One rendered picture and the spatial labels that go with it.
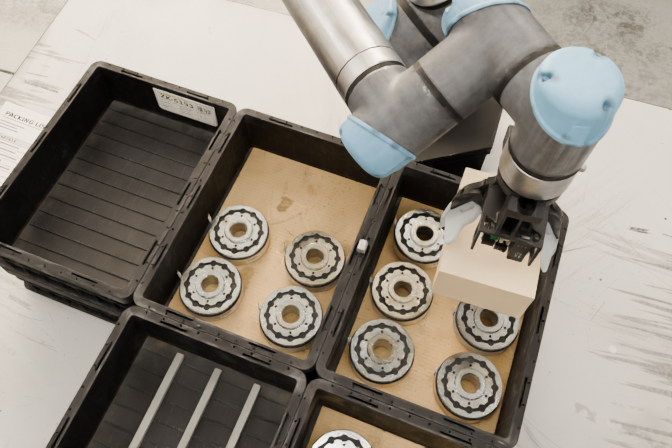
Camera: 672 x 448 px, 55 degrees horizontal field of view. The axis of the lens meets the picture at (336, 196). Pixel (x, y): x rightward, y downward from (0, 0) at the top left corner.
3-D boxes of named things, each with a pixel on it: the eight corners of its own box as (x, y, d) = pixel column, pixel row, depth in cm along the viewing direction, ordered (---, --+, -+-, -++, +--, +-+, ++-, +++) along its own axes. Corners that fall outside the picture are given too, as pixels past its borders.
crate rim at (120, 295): (99, 66, 124) (95, 58, 122) (241, 113, 119) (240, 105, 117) (-31, 243, 105) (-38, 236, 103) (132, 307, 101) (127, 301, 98)
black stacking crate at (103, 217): (113, 98, 132) (96, 61, 122) (246, 142, 127) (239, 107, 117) (-3, 266, 114) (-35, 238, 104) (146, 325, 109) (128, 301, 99)
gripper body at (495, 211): (466, 250, 76) (488, 202, 66) (480, 190, 80) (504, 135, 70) (530, 269, 75) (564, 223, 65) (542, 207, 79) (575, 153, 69)
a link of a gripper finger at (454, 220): (416, 246, 83) (466, 231, 76) (427, 207, 86) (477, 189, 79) (433, 257, 84) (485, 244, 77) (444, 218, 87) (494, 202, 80)
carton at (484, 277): (456, 194, 95) (466, 167, 89) (538, 216, 94) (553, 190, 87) (430, 292, 88) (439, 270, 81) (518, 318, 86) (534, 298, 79)
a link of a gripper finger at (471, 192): (441, 203, 81) (493, 184, 74) (444, 192, 82) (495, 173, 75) (468, 221, 83) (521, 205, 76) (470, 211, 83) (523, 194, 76)
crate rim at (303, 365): (242, 113, 119) (240, 105, 117) (397, 163, 114) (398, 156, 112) (132, 307, 101) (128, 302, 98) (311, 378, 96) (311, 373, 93)
